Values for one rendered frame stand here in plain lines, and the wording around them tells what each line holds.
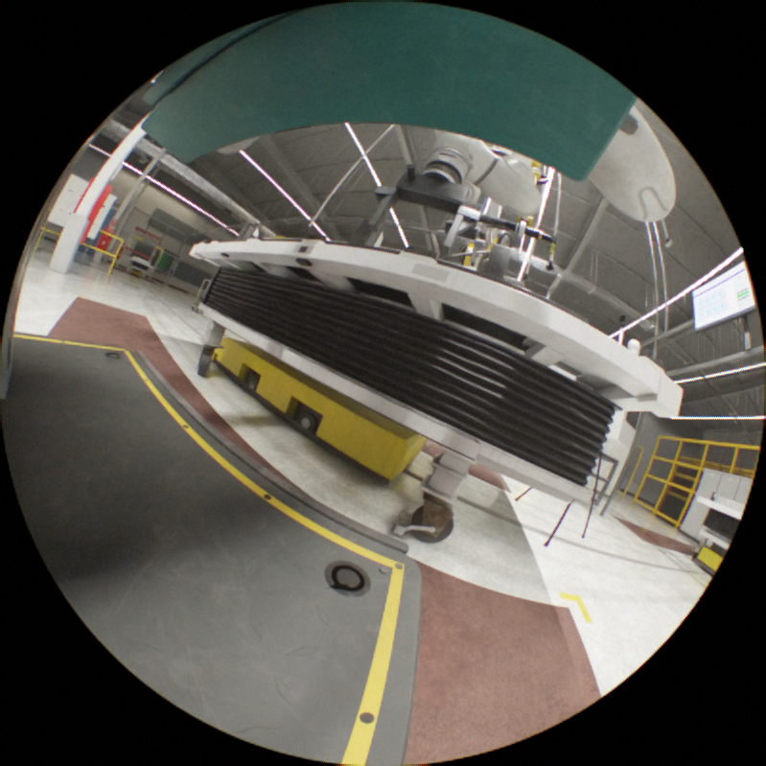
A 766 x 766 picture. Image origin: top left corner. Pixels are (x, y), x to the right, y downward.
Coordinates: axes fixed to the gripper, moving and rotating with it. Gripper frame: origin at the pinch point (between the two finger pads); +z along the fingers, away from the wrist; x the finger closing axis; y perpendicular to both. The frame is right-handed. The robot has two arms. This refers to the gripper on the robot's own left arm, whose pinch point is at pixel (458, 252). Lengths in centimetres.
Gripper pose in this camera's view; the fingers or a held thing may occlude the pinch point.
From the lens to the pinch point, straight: 106.1
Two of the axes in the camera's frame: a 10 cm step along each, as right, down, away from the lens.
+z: 0.4, 6.1, 7.9
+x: 8.5, 4.0, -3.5
